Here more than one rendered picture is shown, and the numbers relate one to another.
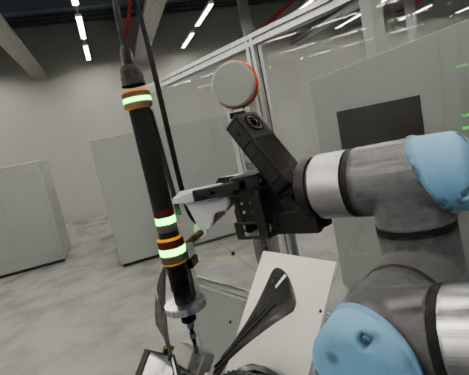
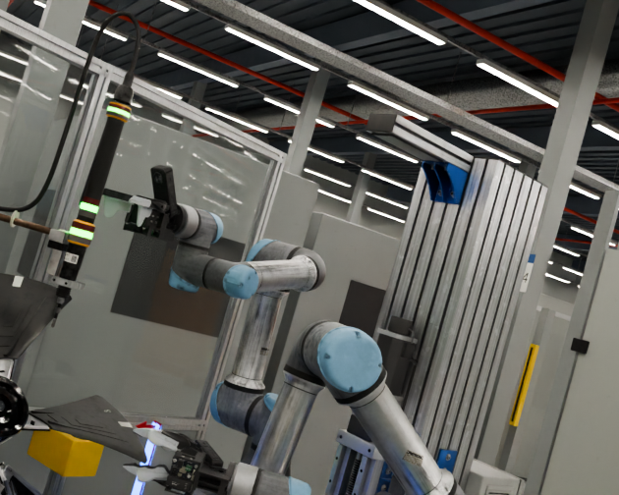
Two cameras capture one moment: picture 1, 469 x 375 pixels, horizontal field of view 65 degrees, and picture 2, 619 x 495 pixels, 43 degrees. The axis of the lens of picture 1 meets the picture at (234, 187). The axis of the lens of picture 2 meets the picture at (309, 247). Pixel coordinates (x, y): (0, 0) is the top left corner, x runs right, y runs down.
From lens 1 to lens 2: 179 cm
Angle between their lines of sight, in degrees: 103
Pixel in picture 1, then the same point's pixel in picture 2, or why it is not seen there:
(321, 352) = (248, 276)
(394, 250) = (200, 254)
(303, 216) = (171, 232)
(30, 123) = not seen: outside the picture
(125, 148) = not seen: outside the picture
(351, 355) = (253, 276)
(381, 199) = (205, 233)
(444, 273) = not seen: hidden behind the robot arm
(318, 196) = (191, 225)
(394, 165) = (212, 221)
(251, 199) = (164, 215)
